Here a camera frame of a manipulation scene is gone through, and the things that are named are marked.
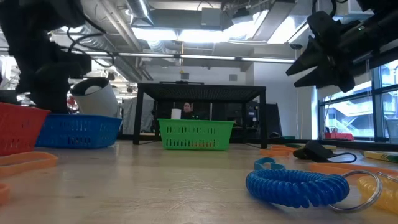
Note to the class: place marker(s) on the red tray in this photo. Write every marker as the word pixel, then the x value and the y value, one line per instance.
pixel 339 137

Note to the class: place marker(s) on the blue rubber band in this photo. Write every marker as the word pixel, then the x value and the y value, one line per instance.
pixel 257 165

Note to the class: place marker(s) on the black security camera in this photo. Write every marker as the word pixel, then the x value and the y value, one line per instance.
pixel 297 46

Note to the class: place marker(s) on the red round object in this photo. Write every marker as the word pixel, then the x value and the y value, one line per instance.
pixel 71 101

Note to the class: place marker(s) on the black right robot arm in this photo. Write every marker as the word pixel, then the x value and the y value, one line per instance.
pixel 385 28

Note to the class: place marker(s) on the grey wall speaker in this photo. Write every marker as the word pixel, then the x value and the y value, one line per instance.
pixel 185 76
pixel 233 77

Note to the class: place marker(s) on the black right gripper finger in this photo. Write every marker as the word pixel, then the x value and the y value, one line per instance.
pixel 314 59
pixel 332 79

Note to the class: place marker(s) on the black monitor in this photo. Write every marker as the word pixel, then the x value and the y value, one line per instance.
pixel 7 97

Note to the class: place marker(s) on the large rectangular ceiling duct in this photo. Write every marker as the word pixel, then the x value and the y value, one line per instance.
pixel 280 31

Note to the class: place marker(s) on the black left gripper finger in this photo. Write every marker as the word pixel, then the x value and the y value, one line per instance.
pixel 51 102

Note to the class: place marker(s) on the silver round ceiling duct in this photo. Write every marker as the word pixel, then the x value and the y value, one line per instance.
pixel 140 9

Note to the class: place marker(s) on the orange rubber band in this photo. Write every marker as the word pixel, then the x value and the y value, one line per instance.
pixel 31 166
pixel 326 169
pixel 273 153

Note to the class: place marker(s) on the black equipment cabinet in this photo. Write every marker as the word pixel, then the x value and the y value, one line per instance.
pixel 248 116

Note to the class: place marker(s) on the green plastic basket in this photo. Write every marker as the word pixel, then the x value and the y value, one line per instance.
pixel 196 133

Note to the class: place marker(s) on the blue plastic basket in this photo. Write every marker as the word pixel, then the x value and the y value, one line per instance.
pixel 77 130

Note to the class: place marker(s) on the black binder clip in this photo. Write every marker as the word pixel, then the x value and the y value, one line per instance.
pixel 312 152

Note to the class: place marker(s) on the grey covered cabinet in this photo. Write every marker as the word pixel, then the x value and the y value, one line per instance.
pixel 127 115

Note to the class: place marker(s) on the black computer mouse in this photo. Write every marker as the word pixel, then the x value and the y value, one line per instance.
pixel 275 135

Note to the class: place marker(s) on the grey ceiling box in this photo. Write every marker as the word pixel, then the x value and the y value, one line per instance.
pixel 211 17

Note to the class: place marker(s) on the black metal table frame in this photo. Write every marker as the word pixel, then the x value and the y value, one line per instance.
pixel 202 91

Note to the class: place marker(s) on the person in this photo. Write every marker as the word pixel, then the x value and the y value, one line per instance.
pixel 187 107

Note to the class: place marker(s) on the black upright panel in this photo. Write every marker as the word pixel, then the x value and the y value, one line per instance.
pixel 276 118

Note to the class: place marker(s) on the black aluminium table frame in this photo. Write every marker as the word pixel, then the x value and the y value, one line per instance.
pixel 357 145

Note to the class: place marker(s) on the red plastic basket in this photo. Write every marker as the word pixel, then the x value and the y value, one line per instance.
pixel 18 130

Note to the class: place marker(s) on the black framed window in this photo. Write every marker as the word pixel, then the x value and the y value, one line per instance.
pixel 348 116

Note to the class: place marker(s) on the long ceiling light strip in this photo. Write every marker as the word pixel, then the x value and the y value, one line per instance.
pixel 205 57

